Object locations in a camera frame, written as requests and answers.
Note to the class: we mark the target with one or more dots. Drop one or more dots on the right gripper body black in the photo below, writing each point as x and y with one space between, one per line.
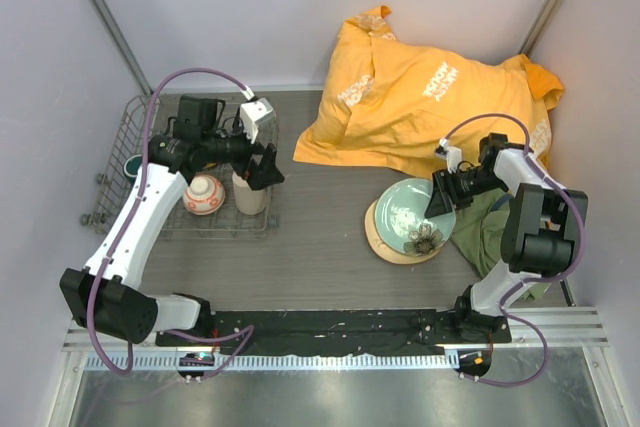
463 186

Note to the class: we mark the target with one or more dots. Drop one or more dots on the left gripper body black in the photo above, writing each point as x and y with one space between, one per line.
231 149

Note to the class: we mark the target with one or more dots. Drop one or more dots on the beige tall cup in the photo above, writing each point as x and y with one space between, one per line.
249 202

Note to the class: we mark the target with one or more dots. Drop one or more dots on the light green flower plate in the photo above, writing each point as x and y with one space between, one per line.
402 224

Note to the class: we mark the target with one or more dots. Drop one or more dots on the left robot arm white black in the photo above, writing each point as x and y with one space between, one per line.
104 295

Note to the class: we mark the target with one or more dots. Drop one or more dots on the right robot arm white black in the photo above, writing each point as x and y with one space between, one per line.
541 239

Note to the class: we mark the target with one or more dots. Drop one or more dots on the olive green cloth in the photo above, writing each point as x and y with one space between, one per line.
479 228

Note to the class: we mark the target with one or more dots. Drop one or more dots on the white orange patterned bowl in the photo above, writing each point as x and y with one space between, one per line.
204 196

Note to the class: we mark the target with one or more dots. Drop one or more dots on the dark green mug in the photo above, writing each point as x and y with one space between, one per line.
131 167

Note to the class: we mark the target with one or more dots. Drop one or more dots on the cream bird plate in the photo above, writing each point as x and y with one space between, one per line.
384 251

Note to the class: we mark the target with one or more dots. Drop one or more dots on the yellow Mickey Mouse shirt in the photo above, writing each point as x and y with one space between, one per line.
388 104

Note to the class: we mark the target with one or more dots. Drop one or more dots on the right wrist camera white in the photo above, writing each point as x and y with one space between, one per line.
450 154

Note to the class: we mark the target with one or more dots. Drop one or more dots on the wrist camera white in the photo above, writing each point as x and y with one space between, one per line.
255 113
450 154

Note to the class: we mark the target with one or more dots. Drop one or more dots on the wire dish rack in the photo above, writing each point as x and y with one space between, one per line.
113 190

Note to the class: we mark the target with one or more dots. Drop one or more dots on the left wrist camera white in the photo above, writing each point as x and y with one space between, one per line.
255 113

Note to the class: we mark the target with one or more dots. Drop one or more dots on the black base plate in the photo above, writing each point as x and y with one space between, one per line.
338 333

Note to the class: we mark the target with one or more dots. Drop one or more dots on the slotted cable duct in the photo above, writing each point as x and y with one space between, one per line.
166 360

